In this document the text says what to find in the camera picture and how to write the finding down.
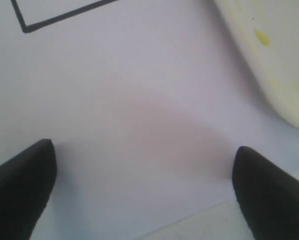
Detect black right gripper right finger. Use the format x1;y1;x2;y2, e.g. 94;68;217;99
232;146;299;240

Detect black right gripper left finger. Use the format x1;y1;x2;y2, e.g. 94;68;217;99
0;139;57;240

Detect white paint tray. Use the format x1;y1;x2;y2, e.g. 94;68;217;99
216;0;299;129

